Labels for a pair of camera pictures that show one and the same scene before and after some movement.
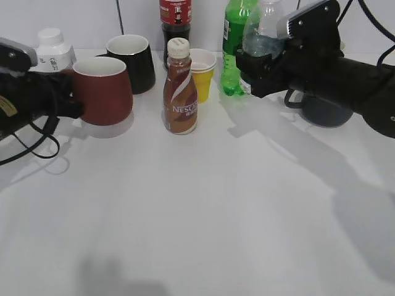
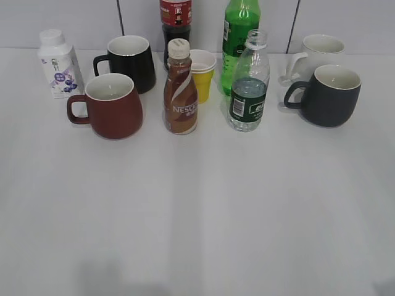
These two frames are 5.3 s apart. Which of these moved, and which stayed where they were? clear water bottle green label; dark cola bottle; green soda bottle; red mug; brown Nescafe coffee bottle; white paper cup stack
Moved: red mug; clear water bottle green label
Stayed: brown Nescafe coffee bottle; green soda bottle; dark cola bottle; white paper cup stack
